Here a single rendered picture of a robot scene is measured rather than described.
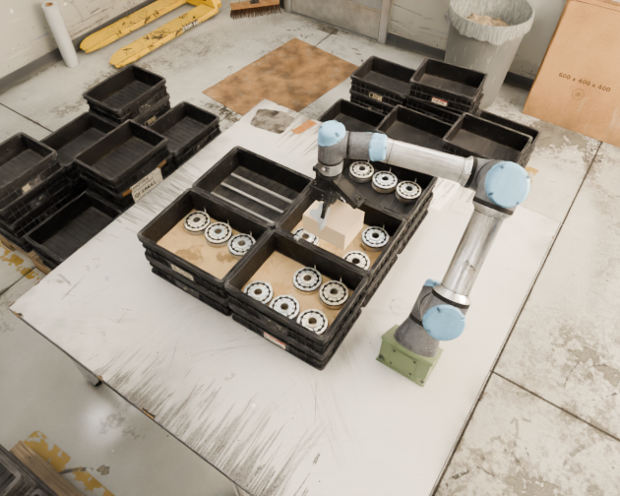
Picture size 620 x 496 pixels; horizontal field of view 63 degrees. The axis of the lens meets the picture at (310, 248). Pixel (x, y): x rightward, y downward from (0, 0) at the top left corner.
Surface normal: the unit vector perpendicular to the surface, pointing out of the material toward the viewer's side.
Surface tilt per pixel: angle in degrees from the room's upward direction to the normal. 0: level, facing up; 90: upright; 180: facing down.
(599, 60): 79
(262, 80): 4
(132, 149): 0
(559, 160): 0
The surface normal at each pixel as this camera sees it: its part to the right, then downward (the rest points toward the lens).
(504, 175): -0.06, 0.11
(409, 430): 0.00, -0.63
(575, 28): -0.54, 0.54
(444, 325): -0.14, 0.35
